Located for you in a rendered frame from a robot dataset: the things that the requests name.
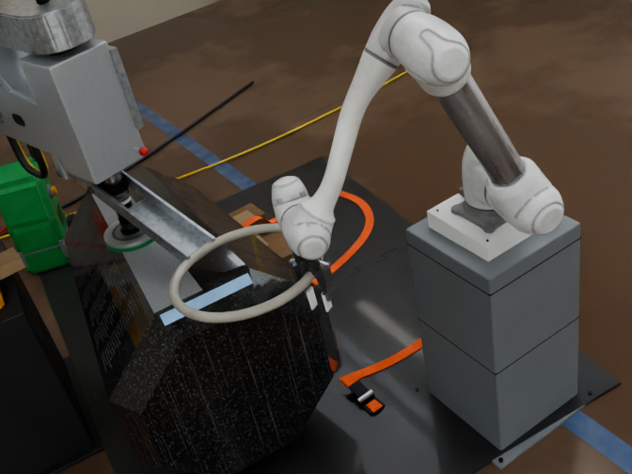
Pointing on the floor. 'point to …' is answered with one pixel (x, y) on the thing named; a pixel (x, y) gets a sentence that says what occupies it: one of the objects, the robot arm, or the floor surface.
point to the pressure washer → (34, 217)
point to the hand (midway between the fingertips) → (319, 299)
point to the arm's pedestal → (499, 330)
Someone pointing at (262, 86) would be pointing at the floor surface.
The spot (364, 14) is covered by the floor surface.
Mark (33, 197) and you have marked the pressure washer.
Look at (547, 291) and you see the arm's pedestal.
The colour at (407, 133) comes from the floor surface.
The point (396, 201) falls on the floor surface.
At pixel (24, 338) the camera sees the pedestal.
